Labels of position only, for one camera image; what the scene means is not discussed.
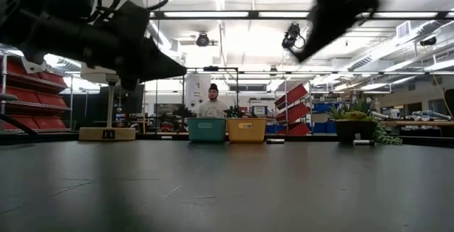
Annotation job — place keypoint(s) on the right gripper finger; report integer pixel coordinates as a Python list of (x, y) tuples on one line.
[(319, 37)]

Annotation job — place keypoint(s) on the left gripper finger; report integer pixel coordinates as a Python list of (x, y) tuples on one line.
[(156, 65)]

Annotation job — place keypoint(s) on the teal plastic bin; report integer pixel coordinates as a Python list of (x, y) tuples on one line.
[(205, 131)]

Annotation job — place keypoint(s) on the yellow plastic bin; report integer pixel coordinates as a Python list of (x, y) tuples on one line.
[(246, 132)]

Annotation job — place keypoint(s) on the small slim battery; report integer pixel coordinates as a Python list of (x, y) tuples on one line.
[(363, 142), (275, 141)]

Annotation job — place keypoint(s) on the white shade table lamp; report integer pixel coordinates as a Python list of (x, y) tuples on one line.
[(95, 74)]

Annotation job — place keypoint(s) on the black background monitor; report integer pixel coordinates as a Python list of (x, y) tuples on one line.
[(131, 99)]

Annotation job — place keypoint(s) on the white cylindrical tank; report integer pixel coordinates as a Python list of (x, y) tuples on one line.
[(193, 90)]

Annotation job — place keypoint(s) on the black ceiling spotlight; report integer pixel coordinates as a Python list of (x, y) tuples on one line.
[(202, 39)]

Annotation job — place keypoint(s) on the person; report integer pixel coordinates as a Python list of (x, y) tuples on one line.
[(213, 108)]

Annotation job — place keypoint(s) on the tilted red bin rack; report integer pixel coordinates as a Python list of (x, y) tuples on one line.
[(292, 111)]

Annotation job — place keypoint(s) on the blue storage bins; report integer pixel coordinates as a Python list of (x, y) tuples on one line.
[(321, 127)]

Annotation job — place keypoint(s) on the blue and white sign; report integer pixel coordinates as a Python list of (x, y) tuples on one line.
[(259, 110)]

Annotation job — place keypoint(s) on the potted succulent plant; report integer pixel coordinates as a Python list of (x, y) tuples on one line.
[(354, 125)]

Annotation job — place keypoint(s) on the long wooden table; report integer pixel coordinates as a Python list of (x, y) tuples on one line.
[(418, 122)]

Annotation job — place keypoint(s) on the black hanging camera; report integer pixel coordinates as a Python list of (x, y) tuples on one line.
[(291, 35)]

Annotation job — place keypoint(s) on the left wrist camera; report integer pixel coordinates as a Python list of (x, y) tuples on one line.
[(127, 19)]

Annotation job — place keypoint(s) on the black metal frame stand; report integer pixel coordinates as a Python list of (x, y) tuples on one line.
[(211, 69)]

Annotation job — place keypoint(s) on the black overhead frame beam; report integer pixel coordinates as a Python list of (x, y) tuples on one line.
[(253, 14)]

